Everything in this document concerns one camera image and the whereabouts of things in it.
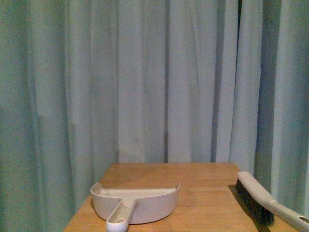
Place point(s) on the beige plastic dustpan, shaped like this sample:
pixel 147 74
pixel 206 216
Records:
pixel 122 207

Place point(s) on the pale green curtain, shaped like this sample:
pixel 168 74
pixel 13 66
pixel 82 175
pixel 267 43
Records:
pixel 86 83

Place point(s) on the wooden side table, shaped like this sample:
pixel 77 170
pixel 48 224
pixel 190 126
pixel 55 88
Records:
pixel 207 199

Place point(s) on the beige hand brush black bristles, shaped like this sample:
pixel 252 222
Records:
pixel 264 207

